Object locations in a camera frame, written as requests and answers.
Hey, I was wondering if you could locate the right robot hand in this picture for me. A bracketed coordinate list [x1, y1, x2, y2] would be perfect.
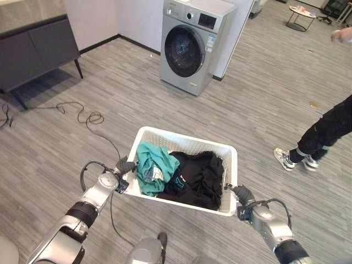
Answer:
[224, 183, 257, 207]

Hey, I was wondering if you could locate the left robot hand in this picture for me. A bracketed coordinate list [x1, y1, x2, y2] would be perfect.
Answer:
[114, 156, 138, 177]

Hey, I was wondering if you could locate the teal garment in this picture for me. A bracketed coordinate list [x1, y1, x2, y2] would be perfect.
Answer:
[135, 142, 180, 197]

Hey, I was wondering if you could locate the black garment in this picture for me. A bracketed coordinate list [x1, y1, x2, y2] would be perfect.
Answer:
[155, 151, 226, 211]

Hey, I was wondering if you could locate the white plastic laundry basket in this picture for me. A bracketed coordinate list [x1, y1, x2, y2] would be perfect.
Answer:
[123, 126, 238, 217]

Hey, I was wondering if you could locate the round dark washer door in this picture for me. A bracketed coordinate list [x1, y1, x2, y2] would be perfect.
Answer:
[164, 25, 206, 79]

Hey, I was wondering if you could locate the silver robot leg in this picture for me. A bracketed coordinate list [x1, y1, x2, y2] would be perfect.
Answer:
[125, 232, 168, 264]

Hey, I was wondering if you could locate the person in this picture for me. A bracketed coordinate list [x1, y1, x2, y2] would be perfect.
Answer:
[273, 26, 352, 172]

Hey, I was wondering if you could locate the silver front-load washing machine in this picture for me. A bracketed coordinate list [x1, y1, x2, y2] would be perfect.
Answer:
[159, 0, 238, 97]

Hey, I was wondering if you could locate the dark grey sideboard cabinet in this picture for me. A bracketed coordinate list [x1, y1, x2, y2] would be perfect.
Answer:
[0, 14, 84, 111]

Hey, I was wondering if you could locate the round black side table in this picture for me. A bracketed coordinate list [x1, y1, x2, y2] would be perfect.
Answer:
[285, 5, 316, 32]

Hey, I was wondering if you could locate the black office chair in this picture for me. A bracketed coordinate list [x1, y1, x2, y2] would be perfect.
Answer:
[316, 0, 348, 26]

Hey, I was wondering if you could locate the black floor cable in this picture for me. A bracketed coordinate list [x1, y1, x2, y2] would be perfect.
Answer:
[0, 101, 135, 247]

